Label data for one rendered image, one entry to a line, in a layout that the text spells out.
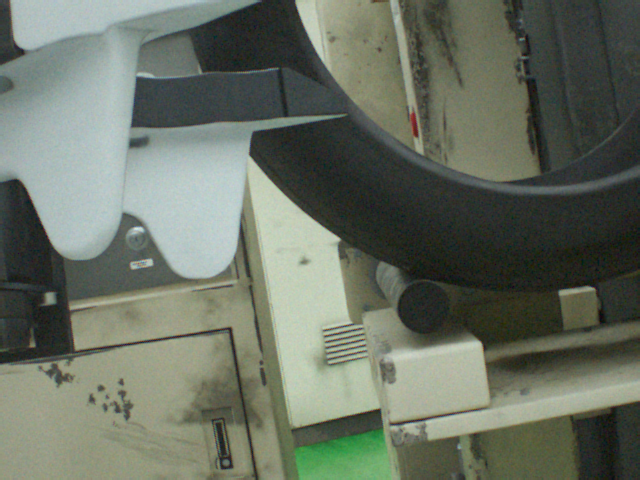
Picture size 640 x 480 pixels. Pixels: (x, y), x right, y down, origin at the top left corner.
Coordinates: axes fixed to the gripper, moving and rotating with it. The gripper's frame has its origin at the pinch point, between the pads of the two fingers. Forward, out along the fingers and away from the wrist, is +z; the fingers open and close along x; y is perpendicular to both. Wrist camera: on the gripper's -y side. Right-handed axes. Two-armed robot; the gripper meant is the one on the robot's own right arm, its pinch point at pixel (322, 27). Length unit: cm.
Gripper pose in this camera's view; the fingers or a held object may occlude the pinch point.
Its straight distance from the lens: 32.8
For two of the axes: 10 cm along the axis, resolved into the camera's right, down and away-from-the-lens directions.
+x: -1.2, -0.6, -9.9
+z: 9.8, -1.6, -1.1
